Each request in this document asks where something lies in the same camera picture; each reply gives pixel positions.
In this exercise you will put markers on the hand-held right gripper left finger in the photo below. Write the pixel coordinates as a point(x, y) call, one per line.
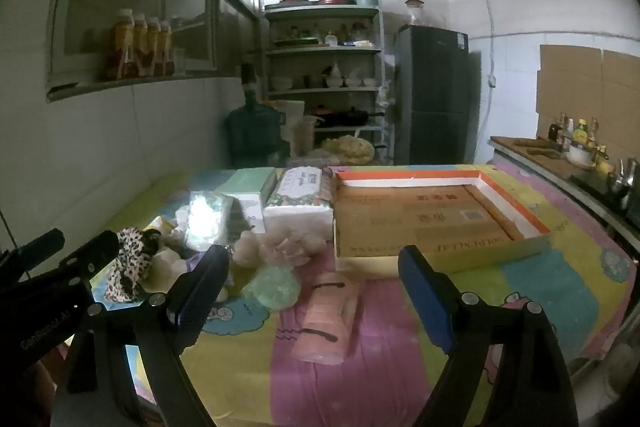
point(192, 297)

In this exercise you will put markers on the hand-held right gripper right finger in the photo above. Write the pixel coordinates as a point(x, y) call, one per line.
point(425, 302)

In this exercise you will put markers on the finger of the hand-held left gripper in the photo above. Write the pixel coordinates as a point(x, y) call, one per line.
point(95, 252)
point(35, 252)

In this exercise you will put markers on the leopard print scrunchie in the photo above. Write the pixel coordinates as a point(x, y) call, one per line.
point(130, 257)

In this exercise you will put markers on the clear cotton pad pack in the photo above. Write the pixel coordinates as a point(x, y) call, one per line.
point(207, 219)

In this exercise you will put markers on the green mesh bath puff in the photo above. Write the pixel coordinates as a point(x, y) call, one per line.
point(272, 287)

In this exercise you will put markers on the orange-rimmed cardboard box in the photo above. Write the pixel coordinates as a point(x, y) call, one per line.
point(400, 217)

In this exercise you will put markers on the pink face mask pack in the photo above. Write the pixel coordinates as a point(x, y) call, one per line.
point(325, 322)

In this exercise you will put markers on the pink fluffy scrunchie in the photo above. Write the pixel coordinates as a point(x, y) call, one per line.
point(285, 249)

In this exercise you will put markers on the green tissue box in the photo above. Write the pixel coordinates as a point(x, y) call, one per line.
point(245, 187)

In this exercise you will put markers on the floral tissue pack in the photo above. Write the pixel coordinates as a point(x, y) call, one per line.
point(300, 192)

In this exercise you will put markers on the pale yellow lumpy bag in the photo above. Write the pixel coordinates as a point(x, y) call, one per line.
point(350, 149)

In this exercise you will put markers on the blue water jug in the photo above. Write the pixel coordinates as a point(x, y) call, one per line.
point(255, 132)

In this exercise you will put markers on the kitchen counter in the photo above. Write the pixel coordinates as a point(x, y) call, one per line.
point(525, 152)

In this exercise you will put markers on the dark grey refrigerator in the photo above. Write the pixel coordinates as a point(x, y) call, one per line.
point(430, 107)

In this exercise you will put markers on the translucent plastic container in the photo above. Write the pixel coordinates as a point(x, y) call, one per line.
point(305, 134)

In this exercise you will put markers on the black pans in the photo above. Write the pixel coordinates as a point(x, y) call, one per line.
point(345, 114)

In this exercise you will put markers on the black stove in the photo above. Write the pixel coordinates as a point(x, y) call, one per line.
point(595, 189)

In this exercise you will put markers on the white sack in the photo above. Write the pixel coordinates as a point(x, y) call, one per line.
point(292, 109)

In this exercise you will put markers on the dark sauce bottle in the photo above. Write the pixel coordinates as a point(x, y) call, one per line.
point(555, 133)

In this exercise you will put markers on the white bowl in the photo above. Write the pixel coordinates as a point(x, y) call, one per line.
point(580, 154)

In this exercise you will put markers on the black water jug pump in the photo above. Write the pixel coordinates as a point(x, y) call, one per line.
point(248, 82)

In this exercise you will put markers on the tall slim glass bottle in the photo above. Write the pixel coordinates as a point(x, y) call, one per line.
point(568, 132)

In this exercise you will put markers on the metal kettle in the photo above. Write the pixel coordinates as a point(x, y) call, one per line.
point(620, 179)

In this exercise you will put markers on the yellow-green capped bottle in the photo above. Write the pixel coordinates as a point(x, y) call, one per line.
point(580, 131)

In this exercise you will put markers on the clear glass bottle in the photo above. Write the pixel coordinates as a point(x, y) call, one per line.
point(594, 132)

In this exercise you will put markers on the white metal shelf rack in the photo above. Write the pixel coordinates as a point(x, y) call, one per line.
point(320, 51)

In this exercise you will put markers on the glass jar with lid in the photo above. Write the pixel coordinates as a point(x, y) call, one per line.
point(415, 14)

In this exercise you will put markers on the flat dark pan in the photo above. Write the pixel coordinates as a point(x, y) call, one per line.
point(295, 1)

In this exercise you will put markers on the wall socket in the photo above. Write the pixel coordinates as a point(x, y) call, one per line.
point(493, 81)

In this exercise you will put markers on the cardboard wall sheet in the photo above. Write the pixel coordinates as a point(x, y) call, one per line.
point(575, 82)

